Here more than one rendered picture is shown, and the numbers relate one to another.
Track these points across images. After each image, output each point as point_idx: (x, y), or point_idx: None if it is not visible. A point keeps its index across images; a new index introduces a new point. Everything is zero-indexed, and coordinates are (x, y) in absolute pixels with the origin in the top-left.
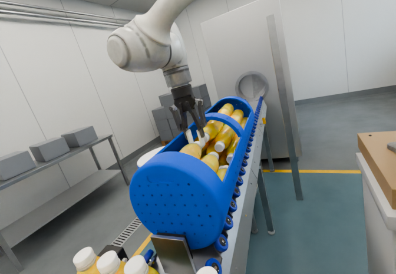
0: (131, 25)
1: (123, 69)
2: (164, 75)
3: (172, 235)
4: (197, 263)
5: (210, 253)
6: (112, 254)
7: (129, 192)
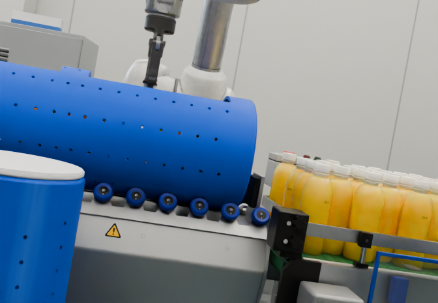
0: None
1: None
2: None
3: (253, 175)
4: None
5: (219, 214)
6: (308, 159)
7: (256, 137)
